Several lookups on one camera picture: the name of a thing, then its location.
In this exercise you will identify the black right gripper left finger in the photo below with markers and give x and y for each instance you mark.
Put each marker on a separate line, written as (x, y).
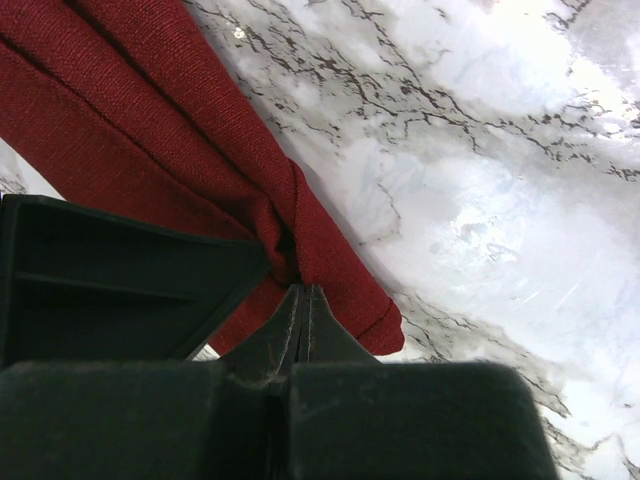
(221, 419)

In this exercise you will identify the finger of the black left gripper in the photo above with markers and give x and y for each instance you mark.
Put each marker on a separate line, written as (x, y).
(81, 284)

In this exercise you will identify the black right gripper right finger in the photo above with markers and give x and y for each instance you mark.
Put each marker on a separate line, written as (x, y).
(371, 420)

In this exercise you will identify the dark red cloth napkin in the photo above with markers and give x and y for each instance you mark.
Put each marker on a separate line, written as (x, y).
(123, 106)

